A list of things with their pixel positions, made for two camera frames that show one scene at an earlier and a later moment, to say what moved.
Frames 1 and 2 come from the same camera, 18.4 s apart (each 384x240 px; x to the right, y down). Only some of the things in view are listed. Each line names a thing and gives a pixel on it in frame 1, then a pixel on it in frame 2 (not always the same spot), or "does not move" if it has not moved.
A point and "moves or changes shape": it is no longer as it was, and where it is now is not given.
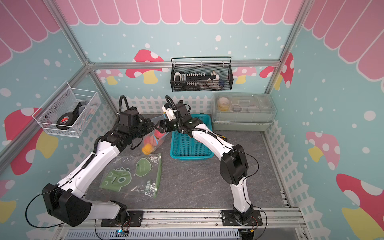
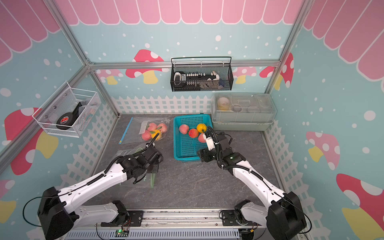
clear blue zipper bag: x=153 y=140 moves or changes shape
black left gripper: x=149 y=124 to x=157 y=163
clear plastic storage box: x=242 y=111 does not move
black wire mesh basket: x=201 y=73 does not move
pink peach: x=150 y=139 moves or changes shape
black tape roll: x=68 y=118 does not move
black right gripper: x=161 y=126 to x=204 y=152
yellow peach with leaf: x=147 y=149 moves or changes shape
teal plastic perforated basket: x=183 y=146 does not move
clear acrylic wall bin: x=67 y=112 does not move
